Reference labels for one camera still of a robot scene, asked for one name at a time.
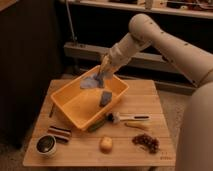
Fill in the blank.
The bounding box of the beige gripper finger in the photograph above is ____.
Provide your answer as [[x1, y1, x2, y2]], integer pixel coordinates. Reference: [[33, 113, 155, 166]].
[[97, 54, 115, 81]]

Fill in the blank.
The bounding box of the grey metal beam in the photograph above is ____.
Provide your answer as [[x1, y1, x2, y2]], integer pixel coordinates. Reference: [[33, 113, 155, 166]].
[[64, 42, 193, 87]]

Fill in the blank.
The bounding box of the white shelf with clutter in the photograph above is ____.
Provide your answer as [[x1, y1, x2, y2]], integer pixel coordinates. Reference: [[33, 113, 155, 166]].
[[59, 0, 213, 19]]

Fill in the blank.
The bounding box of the dark pen on table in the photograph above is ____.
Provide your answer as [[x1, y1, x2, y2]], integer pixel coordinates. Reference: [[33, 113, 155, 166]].
[[49, 104, 55, 118]]

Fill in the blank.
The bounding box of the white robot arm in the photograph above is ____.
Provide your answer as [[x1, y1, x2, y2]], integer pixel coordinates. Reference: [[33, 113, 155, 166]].
[[99, 14, 213, 171]]

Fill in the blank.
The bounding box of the green cucumber toy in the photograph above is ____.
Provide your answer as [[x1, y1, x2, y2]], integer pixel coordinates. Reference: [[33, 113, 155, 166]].
[[87, 118, 107, 132]]

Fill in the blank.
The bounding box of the yellow plastic tray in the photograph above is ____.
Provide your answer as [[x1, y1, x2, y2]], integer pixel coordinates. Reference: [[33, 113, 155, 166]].
[[50, 65, 130, 132]]

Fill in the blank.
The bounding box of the bunch of dark grapes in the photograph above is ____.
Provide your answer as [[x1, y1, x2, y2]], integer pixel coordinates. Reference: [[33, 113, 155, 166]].
[[132, 134, 159, 154]]

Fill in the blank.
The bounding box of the grey sponge in tray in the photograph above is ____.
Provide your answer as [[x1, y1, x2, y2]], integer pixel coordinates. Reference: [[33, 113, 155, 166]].
[[99, 91, 112, 107]]

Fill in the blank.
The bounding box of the blue grey towel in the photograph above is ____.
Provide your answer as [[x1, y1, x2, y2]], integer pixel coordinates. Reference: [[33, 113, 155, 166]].
[[80, 74, 104, 89]]

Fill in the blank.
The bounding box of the metal vertical pole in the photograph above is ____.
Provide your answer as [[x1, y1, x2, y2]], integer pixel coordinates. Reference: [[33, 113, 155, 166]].
[[65, 0, 77, 43]]

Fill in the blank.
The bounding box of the yellow banana toy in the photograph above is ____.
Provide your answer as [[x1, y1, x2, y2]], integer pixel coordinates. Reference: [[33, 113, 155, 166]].
[[125, 122, 149, 131]]

